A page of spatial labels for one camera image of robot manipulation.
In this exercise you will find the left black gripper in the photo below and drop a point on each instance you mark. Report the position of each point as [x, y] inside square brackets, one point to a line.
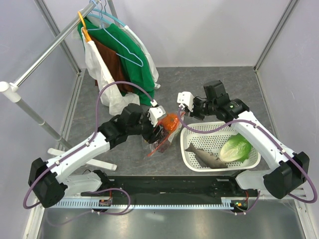
[150, 137]

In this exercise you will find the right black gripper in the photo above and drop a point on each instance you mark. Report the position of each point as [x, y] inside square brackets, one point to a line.
[194, 114]

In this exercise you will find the small orange pumpkin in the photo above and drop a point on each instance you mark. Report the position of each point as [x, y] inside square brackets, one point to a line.
[170, 122]

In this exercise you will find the clear zip top bag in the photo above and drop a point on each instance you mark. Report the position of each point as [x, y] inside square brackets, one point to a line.
[171, 137]

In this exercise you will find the purple grape bunch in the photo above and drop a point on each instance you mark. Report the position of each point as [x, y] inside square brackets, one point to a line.
[162, 144]

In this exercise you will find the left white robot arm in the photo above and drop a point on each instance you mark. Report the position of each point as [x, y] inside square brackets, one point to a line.
[51, 180]

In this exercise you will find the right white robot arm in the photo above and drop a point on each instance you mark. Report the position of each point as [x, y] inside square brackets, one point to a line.
[287, 169]

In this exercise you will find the grey toy fish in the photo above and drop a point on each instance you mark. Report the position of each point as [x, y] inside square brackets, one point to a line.
[205, 158]

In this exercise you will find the green lettuce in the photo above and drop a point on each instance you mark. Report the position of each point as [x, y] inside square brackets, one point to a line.
[236, 148]

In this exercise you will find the green shirt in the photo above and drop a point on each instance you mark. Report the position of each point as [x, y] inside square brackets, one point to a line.
[133, 60]

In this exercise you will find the white shirt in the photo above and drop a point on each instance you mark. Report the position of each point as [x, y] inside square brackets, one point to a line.
[115, 95]

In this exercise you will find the brown garment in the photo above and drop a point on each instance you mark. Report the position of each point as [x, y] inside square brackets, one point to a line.
[112, 61]

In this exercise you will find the orange hanger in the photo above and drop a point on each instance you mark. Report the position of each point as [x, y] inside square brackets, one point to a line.
[84, 29]

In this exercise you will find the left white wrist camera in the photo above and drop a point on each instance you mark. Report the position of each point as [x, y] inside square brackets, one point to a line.
[155, 113]

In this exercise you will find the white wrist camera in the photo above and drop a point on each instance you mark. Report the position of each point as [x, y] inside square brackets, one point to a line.
[185, 101]
[155, 113]

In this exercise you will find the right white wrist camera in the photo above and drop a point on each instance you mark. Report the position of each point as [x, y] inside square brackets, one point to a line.
[185, 101]

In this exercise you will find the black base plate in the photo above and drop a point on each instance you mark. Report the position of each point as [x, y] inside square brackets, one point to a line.
[212, 186]

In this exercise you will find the grey cable duct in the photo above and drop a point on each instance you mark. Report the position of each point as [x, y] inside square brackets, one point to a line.
[162, 201]

